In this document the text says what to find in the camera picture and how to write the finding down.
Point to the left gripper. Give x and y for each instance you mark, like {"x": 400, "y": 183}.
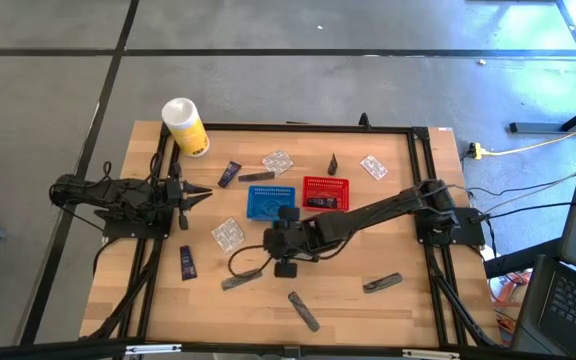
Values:
{"x": 178, "y": 195}

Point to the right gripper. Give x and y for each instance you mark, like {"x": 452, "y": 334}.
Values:
{"x": 290, "y": 242}

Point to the blue plastic basket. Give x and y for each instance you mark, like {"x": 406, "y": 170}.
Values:
{"x": 268, "y": 202}

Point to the red plastic basket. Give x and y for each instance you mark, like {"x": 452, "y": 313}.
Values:
{"x": 325, "y": 187}

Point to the purple packet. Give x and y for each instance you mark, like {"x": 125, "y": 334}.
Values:
{"x": 188, "y": 262}

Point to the grey tool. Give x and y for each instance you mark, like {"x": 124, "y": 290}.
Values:
{"x": 382, "y": 283}

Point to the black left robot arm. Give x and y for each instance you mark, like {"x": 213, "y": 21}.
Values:
{"x": 118, "y": 192}

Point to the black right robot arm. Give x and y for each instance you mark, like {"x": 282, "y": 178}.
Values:
{"x": 368, "y": 212}

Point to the yellow white wipes canister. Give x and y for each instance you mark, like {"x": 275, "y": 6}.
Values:
{"x": 188, "y": 132}

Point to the clear blister pack top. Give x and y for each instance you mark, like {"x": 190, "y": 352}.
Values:
{"x": 278, "y": 162}

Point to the black gantry crossbar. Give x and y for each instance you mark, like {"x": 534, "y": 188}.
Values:
{"x": 43, "y": 352}

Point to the black side desk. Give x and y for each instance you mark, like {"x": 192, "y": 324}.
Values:
{"x": 518, "y": 260}

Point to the black standing desk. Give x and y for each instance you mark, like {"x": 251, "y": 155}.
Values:
{"x": 538, "y": 128}

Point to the open black laptop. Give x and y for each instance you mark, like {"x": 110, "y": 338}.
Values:
{"x": 568, "y": 310}

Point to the silver gantry bracket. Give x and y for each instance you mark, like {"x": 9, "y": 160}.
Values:
{"x": 430, "y": 354}
{"x": 153, "y": 349}

